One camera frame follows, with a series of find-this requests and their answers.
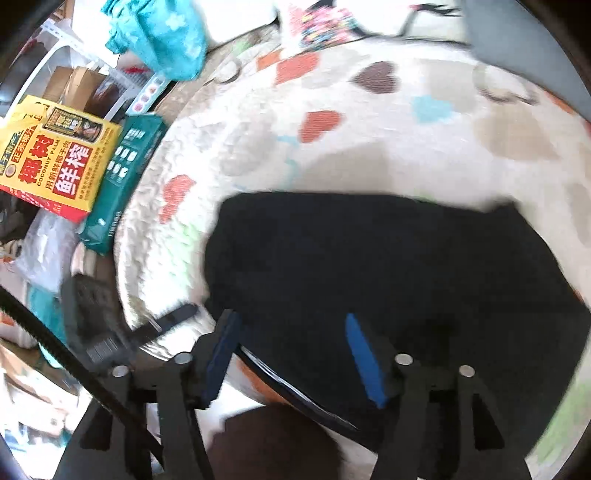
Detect heart print blanket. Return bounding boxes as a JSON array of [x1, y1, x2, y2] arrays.
[[113, 32, 591, 480]]

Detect yellow and red carton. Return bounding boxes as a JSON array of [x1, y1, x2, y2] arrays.
[[0, 95, 124, 224]]

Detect black ribbed cable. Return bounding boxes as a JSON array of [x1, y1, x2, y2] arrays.
[[0, 287, 164, 467]]

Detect clear plastic bag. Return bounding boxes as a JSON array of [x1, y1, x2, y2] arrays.
[[16, 215, 81, 298]]

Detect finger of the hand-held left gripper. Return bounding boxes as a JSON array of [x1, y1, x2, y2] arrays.
[[131, 302, 200, 343]]

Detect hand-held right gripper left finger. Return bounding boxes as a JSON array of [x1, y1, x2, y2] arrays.
[[60, 309, 244, 480]]

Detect green cardboard box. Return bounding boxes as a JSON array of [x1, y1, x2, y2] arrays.
[[78, 113, 168, 256]]

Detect colourful printed cloth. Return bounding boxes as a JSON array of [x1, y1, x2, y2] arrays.
[[284, 0, 375, 49]]

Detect black pants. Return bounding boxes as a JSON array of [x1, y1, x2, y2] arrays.
[[203, 191, 591, 455]]

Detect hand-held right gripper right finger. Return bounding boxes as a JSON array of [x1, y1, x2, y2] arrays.
[[345, 313, 533, 480]]

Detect white plastic storage rack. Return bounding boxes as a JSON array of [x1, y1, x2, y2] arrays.
[[16, 21, 139, 121]]

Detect grey cushion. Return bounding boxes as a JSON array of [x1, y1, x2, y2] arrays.
[[462, 0, 580, 81]]

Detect teal cloth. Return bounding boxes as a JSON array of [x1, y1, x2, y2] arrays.
[[100, 0, 208, 80]]

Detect brown cardboard box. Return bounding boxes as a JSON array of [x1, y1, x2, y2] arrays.
[[41, 66, 109, 104]]

